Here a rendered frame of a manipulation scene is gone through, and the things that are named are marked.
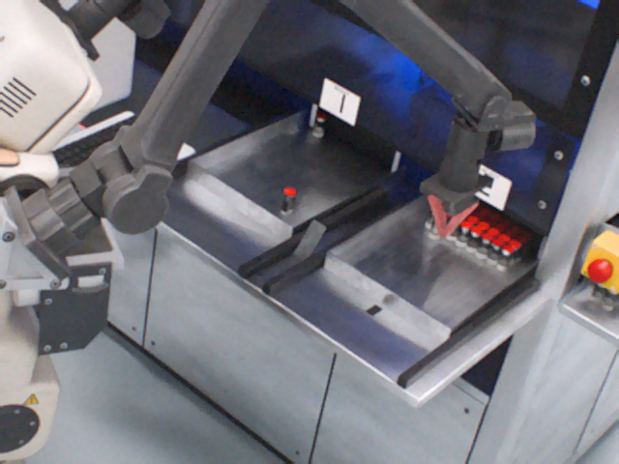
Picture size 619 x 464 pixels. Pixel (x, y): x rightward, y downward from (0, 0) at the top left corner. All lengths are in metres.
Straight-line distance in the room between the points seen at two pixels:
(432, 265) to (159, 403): 1.10
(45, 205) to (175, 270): 1.31
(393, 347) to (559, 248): 0.36
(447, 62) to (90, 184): 0.50
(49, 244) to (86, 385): 1.55
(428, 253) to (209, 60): 0.82
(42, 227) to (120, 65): 1.06
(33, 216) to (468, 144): 0.63
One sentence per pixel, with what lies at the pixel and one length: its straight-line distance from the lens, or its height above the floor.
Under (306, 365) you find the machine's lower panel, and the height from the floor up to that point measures 0.38.
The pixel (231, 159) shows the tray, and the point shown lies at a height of 0.88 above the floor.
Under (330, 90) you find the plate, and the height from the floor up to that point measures 1.03.
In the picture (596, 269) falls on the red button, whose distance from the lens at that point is 2.00.
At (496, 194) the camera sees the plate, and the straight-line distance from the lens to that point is 2.08.
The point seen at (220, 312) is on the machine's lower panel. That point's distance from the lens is 2.71.
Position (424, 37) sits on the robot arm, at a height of 1.44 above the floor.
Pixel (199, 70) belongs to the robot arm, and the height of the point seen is 1.42.
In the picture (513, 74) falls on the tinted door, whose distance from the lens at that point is 2.01.
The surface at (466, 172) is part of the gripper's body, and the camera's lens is 1.73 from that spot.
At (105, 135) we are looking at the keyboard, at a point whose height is 0.83.
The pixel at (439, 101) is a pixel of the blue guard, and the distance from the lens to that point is 2.09.
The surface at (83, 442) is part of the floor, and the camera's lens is 2.88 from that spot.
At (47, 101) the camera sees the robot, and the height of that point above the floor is 1.30.
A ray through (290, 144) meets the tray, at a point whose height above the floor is 0.88.
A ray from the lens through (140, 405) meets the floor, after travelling 2.97.
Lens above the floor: 2.09
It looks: 35 degrees down
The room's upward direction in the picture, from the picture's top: 12 degrees clockwise
